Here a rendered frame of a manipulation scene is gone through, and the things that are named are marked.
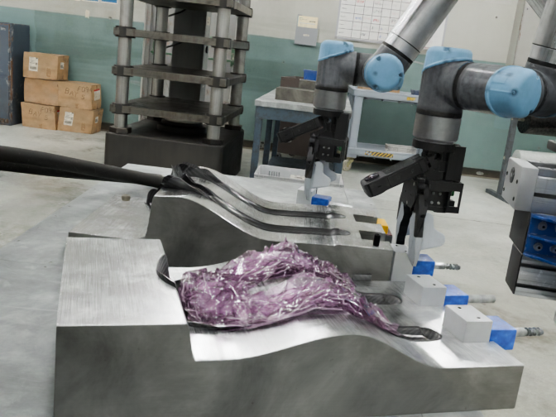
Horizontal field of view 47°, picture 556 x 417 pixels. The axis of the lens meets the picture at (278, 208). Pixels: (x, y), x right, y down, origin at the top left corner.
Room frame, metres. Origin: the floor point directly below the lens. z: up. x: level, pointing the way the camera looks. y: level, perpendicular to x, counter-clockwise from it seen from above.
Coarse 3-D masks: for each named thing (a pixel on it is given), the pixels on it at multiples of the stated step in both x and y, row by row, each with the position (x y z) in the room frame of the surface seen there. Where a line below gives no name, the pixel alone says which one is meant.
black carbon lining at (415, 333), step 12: (156, 264) 0.70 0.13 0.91; (168, 276) 0.74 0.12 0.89; (372, 300) 0.83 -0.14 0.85; (384, 300) 0.84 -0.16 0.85; (396, 300) 0.83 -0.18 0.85; (192, 324) 0.63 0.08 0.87; (204, 324) 0.63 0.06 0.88; (396, 336) 0.69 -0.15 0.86; (408, 336) 0.72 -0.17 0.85; (420, 336) 0.73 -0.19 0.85; (432, 336) 0.73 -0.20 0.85
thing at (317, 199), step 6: (300, 192) 1.49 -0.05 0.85; (312, 192) 1.48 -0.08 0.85; (300, 198) 1.49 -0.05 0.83; (312, 198) 1.48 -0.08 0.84; (318, 198) 1.48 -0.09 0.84; (324, 198) 1.49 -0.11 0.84; (330, 198) 1.50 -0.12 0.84; (318, 204) 1.48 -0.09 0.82; (324, 204) 1.48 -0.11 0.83; (330, 204) 1.49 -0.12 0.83; (336, 204) 1.48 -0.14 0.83; (342, 204) 1.48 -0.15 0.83; (348, 204) 1.48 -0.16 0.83
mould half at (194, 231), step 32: (160, 192) 0.97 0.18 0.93; (192, 192) 0.99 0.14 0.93; (224, 192) 1.09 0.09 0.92; (96, 224) 1.00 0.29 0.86; (128, 224) 1.02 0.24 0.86; (160, 224) 0.95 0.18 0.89; (192, 224) 0.95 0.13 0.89; (224, 224) 0.95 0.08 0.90; (288, 224) 1.05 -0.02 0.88; (320, 224) 1.06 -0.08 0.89; (352, 224) 1.08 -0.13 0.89; (192, 256) 0.95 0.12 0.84; (224, 256) 0.95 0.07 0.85; (320, 256) 0.95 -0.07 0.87; (352, 256) 0.95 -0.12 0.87; (384, 256) 0.95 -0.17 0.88
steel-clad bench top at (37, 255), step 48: (96, 192) 1.45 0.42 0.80; (144, 192) 1.51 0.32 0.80; (288, 192) 1.69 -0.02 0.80; (336, 192) 1.77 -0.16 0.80; (48, 240) 1.07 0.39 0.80; (0, 288) 0.84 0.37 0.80; (48, 288) 0.86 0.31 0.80; (0, 336) 0.70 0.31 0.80; (48, 336) 0.72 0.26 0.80; (0, 384) 0.60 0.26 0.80; (48, 384) 0.61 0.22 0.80
